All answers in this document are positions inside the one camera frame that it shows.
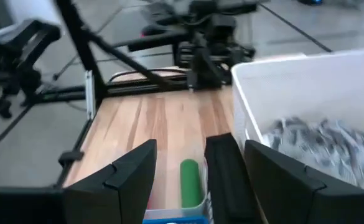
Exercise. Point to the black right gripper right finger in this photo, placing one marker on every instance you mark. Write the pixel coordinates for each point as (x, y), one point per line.
(293, 199)

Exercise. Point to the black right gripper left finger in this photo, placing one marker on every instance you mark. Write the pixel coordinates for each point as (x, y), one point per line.
(116, 196)

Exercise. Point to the grey patterned cloth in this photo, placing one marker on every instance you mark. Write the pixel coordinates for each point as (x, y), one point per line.
(324, 146)

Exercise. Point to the green bandage roll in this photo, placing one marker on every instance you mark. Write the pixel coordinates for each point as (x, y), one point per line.
(190, 183)

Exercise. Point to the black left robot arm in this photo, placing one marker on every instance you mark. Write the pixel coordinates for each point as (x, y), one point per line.
(212, 28)

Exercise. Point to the white plastic bin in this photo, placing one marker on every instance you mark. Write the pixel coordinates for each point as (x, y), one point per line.
(293, 93)

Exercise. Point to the clear plastic container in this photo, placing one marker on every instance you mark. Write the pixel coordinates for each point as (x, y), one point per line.
(169, 213)

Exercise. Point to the blue plastic tray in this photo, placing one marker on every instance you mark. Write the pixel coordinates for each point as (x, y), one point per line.
(175, 221)

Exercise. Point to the black first aid pouch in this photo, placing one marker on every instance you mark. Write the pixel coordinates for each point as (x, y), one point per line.
(225, 180)

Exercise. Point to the black mechanical equipment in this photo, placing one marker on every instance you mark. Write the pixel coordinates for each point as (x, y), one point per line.
(1, 62)

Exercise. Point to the black metal frame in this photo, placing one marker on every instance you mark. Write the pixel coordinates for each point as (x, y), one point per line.
(76, 31)

